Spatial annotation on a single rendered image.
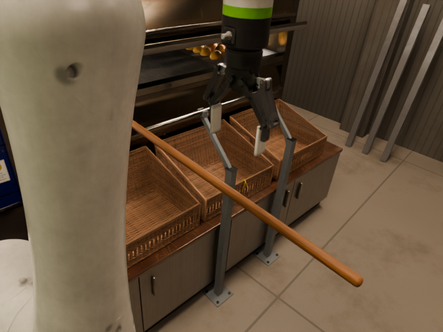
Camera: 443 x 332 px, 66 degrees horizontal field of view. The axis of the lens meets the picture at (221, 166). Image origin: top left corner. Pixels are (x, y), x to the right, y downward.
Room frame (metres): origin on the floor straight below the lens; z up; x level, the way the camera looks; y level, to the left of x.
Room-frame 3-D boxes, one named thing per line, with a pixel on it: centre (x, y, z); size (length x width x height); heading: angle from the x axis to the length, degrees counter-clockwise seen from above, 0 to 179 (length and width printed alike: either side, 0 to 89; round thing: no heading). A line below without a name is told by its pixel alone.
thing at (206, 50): (2.62, 0.16, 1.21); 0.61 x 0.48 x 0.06; 47
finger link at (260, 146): (0.64, -0.08, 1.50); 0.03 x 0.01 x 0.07; 138
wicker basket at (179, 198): (1.29, 0.45, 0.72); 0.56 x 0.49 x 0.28; 138
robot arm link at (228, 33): (0.69, -0.02, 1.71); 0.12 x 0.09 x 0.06; 138
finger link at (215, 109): (0.73, 0.02, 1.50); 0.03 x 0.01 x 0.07; 138
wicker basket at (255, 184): (1.72, 0.04, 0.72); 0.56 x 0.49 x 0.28; 135
